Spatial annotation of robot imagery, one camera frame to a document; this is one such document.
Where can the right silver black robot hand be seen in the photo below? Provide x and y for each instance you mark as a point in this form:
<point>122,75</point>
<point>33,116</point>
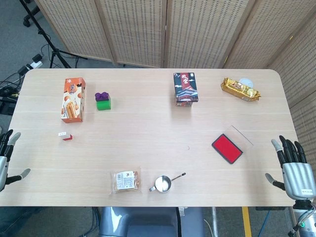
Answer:
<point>296,175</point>

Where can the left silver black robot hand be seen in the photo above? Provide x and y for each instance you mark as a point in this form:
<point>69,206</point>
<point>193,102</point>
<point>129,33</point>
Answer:
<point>3,163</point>

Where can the small red white stamp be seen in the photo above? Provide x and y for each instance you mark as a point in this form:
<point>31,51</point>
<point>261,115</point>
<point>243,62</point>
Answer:
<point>66,136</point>

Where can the red ink pad clear lid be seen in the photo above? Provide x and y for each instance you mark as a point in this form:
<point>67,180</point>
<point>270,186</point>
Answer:
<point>227,147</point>

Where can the orange egg roll box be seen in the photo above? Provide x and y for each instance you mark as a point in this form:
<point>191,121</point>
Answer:
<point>72,101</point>

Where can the silver table leg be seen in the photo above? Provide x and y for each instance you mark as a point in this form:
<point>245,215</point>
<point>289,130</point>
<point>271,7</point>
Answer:
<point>214,222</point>

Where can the white power strip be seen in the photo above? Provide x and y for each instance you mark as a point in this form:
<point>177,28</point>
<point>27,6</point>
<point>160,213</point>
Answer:
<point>34,65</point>

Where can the gold biscuit packet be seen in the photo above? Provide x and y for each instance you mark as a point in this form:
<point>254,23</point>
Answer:
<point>238,89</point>

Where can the white round disc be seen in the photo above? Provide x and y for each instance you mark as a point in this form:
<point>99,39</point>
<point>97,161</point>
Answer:
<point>247,81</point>

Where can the green toy block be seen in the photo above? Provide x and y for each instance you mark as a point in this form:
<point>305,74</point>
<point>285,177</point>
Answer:
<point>103,105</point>

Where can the purple toy block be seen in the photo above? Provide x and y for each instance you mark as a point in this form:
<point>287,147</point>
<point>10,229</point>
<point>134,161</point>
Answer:
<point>101,96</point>

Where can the black tripod stand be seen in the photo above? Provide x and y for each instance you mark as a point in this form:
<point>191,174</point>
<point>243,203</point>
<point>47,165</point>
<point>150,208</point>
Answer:
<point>53,53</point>

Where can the packaged cake slice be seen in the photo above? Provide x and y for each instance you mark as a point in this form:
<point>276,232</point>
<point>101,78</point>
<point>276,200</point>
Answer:
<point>126,181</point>

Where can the dark printed palace box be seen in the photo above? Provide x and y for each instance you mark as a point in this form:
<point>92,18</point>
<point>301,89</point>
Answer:
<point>185,89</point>

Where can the black chair caster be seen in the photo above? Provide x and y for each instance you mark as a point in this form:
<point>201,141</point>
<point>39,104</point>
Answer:
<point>28,21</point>

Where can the grey robot torso base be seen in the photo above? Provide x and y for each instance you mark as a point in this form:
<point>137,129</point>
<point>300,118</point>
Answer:
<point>148,224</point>

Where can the rattan folding screen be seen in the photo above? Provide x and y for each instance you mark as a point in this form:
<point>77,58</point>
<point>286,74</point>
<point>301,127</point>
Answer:
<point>197,32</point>

